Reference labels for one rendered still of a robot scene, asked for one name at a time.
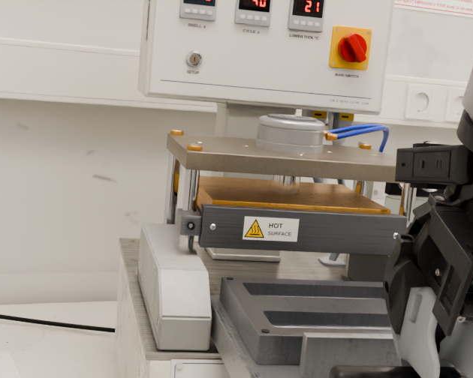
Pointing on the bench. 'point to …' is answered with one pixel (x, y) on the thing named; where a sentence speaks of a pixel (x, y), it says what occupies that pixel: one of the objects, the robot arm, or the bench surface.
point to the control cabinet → (267, 66)
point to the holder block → (299, 313)
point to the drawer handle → (387, 372)
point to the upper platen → (283, 194)
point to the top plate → (287, 151)
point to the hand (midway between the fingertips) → (418, 364)
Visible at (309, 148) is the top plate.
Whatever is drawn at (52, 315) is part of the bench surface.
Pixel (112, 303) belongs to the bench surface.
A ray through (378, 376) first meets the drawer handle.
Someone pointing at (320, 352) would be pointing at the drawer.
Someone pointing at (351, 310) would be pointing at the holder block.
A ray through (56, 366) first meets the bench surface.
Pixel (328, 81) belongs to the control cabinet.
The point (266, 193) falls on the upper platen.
